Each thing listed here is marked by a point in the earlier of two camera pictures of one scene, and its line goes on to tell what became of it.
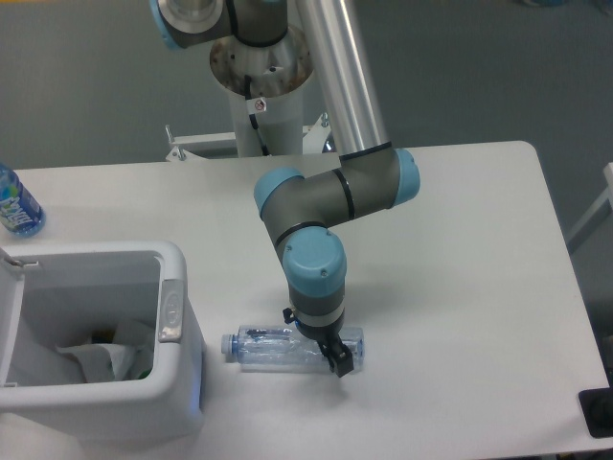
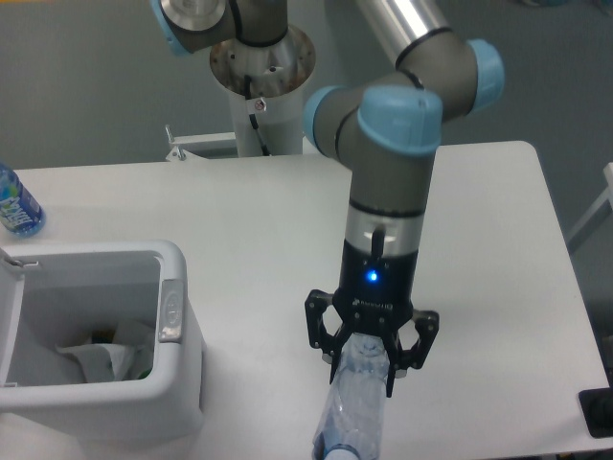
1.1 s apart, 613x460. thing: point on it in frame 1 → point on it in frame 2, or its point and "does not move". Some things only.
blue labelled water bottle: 20,214 does not move
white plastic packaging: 105,362 does not move
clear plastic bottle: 281,349 → 351,425
